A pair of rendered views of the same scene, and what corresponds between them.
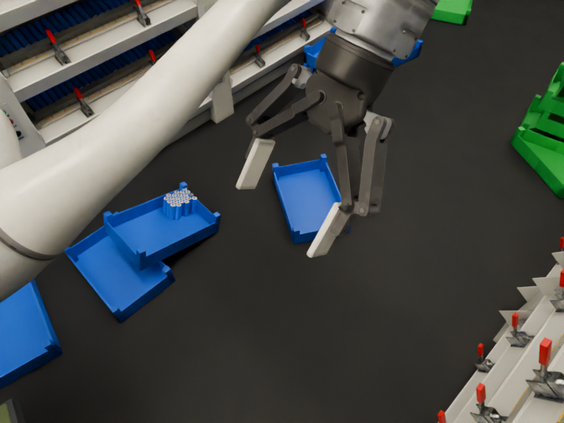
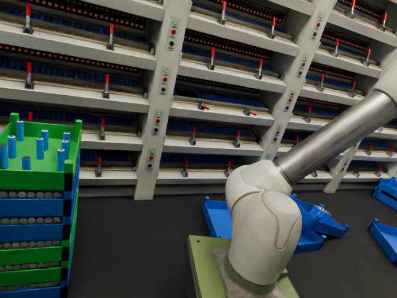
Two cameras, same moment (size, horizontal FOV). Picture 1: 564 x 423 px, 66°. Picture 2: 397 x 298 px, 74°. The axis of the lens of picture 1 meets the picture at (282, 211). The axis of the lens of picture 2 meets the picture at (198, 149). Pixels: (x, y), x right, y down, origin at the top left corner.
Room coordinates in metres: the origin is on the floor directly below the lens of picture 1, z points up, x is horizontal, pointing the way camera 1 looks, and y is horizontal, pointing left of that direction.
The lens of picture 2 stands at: (-0.62, 0.71, 0.82)
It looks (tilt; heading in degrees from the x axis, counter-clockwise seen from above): 23 degrees down; 17
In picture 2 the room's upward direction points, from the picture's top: 14 degrees clockwise
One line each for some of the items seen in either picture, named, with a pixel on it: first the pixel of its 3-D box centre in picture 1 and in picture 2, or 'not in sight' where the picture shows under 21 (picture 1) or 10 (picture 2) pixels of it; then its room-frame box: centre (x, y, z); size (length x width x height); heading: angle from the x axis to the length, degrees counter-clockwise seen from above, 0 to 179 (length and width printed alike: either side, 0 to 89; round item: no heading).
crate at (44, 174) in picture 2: not in sight; (38, 148); (-0.14, 1.31, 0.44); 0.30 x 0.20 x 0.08; 41
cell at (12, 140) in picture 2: not in sight; (12, 146); (-0.18, 1.36, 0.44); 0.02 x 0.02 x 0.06
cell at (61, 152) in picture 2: not in sight; (61, 159); (-0.14, 1.23, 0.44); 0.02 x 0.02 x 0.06
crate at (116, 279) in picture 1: (118, 263); (289, 224); (0.66, 0.51, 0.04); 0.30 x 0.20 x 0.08; 44
